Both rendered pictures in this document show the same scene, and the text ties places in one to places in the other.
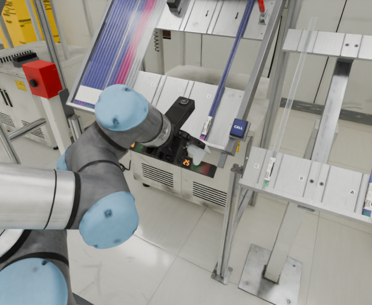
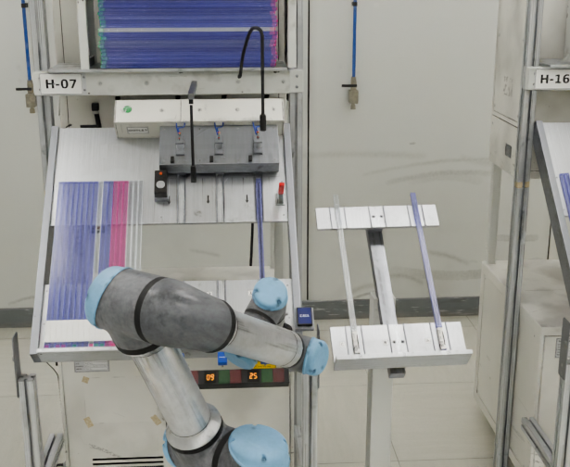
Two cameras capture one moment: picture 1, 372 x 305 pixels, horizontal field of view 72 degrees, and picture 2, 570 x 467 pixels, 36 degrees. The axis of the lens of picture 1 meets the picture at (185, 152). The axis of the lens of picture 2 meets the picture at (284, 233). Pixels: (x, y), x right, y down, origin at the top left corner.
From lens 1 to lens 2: 1.59 m
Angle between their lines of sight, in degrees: 34
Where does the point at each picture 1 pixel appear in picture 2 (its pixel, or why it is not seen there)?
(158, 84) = not seen: hidden behind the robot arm
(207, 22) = (212, 208)
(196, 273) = not seen: outside the picture
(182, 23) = (179, 214)
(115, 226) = (323, 353)
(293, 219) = (381, 423)
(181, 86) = (210, 289)
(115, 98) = (272, 286)
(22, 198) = (288, 336)
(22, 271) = (246, 431)
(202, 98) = (244, 297)
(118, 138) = (275, 316)
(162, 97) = not seen: hidden behind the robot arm
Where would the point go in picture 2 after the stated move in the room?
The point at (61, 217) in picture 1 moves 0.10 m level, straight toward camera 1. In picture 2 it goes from (299, 350) to (348, 358)
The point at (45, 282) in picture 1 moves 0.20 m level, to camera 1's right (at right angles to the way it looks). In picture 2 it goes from (268, 430) to (350, 405)
